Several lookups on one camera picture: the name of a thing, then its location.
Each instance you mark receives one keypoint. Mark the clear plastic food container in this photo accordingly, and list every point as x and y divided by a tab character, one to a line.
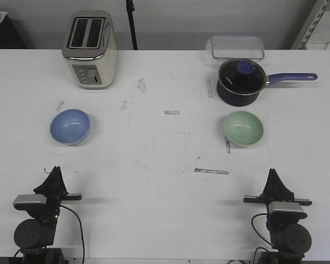
228	47

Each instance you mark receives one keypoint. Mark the blue bowl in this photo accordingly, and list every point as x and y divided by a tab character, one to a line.
70	127

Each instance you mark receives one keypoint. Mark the black tripod pole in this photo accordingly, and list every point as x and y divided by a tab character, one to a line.
130	9

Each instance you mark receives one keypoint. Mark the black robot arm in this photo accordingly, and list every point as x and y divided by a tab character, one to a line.
35	236
289	240

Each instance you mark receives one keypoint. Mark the glass pot lid blue knob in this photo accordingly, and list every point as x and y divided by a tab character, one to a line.
241	76

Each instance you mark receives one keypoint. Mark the green bowl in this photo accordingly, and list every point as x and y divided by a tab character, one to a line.
243	129

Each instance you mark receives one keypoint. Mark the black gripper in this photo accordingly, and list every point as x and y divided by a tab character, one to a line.
50	213
279	213

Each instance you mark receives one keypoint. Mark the dark blue saucepan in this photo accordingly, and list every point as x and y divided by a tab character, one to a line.
244	100

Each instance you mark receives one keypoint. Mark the cream two-slot toaster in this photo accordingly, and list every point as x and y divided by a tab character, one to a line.
90	49

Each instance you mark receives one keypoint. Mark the grey metal shelf rack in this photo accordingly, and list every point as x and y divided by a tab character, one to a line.
315	32

